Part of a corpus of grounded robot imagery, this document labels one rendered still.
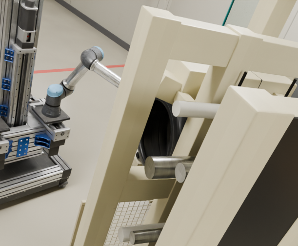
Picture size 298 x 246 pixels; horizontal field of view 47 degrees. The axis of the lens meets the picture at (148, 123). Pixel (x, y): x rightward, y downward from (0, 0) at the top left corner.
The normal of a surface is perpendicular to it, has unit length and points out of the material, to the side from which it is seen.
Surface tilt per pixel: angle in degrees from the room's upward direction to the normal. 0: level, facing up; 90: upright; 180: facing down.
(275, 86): 90
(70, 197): 0
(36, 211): 0
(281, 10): 90
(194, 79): 90
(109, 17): 90
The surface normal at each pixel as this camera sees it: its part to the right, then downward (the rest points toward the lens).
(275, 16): 0.36, 0.57
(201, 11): -0.69, 0.17
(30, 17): 0.66, 0.55
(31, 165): 0.29, -0.82
